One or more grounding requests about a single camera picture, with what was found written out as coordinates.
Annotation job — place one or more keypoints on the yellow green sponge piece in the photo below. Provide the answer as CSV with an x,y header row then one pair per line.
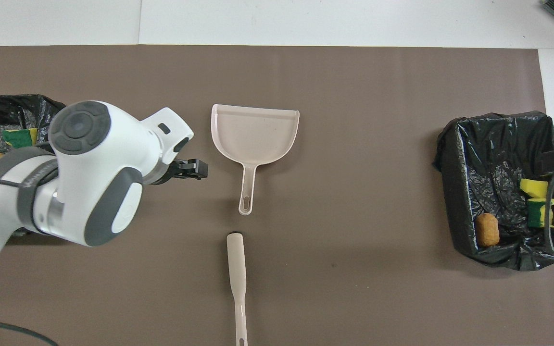
x,y
537,214

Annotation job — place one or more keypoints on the small yellow sponge piece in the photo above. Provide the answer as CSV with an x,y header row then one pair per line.
x,y
532,186

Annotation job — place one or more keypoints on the beige plastic dustpan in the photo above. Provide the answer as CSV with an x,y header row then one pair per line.
x,y
255,134

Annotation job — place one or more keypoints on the brown sponge piece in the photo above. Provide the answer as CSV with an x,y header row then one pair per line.
x,y
487,230

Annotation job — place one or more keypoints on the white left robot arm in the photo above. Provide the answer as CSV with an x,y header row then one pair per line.
x,y
94,182

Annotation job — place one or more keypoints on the large yellow sponge chunk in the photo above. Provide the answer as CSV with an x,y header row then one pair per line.
x,y
17,137

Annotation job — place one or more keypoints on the brown paper table mat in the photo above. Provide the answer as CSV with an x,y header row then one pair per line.
x,y
354,77

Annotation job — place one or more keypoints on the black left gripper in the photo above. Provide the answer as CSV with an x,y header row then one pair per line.
x,y
169,173

